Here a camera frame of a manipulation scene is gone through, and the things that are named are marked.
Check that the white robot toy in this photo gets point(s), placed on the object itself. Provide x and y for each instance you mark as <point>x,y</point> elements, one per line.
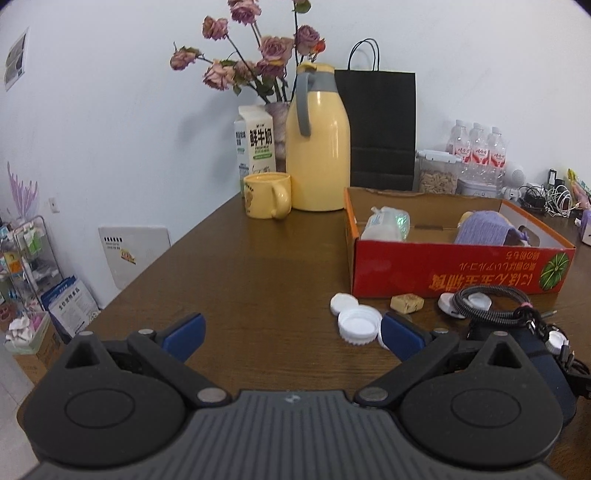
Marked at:
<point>515,175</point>

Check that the red cardboard box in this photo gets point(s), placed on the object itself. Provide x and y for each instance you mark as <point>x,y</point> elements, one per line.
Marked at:
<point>415,272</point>

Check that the small clear lidded box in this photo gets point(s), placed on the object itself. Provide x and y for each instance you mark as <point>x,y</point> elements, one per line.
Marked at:
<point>475,188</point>

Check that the yellow white hamster plush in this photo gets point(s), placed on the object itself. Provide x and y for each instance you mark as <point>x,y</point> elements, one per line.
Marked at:
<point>465,219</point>

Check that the small white cap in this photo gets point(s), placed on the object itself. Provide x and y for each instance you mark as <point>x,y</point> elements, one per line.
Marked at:
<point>344,304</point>

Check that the colourful snack packet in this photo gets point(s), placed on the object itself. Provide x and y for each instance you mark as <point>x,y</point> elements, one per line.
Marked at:
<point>579,187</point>

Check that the dried pink rose bouquet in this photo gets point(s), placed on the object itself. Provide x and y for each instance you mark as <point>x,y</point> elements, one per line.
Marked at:
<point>272,46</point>

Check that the large ribbed white cap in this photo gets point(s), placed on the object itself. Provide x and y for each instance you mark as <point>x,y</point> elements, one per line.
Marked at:
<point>359,325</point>

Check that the purple burlap pouch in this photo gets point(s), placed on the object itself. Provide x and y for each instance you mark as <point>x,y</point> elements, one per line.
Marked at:
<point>485,228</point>

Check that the purple tissue pack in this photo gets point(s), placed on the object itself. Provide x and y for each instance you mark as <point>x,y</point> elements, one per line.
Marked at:
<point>587,227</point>

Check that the clear snack storage container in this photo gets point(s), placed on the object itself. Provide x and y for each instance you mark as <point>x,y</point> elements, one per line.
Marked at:
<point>436,182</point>

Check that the tan wrapped cube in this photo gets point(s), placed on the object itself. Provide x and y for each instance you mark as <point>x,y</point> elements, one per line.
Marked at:
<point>407,303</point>

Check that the navy zip pouch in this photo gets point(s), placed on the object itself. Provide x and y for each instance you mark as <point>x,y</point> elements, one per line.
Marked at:
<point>558,387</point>

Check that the carton of paper packets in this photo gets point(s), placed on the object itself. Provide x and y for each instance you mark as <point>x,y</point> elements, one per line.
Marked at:
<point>39,350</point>

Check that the purple wall decoration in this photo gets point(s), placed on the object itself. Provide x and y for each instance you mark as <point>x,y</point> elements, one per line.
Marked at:
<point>23,194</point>

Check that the white board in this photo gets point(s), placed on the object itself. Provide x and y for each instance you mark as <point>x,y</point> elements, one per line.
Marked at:
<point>138,249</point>

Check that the white milk carton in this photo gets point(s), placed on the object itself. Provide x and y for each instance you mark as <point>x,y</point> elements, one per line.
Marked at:
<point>258,138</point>

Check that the yellow thermos jug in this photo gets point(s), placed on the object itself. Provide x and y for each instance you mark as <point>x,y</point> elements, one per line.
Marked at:
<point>318,157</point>

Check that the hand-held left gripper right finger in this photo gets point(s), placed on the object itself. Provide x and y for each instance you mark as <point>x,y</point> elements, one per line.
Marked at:
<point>401,339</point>

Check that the blue white printed box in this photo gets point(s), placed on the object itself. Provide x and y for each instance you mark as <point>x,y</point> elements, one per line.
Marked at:
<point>74,309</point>

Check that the yellow mug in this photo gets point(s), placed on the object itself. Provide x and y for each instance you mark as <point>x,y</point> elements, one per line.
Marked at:
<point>261,194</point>

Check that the wall poster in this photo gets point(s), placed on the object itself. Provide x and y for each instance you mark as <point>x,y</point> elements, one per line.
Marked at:
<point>16,57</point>

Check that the purple glass vase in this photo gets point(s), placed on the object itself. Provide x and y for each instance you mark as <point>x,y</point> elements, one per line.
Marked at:
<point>279,120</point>

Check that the white wall socket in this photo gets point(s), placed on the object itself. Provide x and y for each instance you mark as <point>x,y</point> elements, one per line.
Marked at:
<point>54,205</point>

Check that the black paper bag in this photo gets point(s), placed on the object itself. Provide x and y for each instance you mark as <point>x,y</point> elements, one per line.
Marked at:
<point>383,120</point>

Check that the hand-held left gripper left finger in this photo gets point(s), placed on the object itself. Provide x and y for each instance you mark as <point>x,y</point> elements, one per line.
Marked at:
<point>187,334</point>

